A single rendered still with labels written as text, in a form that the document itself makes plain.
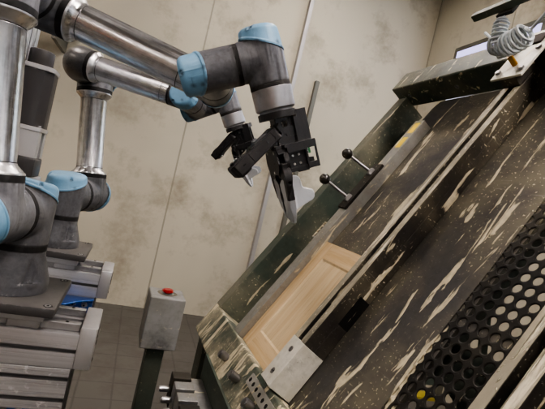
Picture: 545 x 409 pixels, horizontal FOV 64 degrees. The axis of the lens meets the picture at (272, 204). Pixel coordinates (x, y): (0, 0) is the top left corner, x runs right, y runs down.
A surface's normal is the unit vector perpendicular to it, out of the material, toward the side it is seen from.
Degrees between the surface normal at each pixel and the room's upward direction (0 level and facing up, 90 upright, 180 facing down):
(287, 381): 90
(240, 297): 90
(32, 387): 90
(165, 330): 90
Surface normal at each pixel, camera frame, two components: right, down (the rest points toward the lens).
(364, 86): 0.29, 0.09
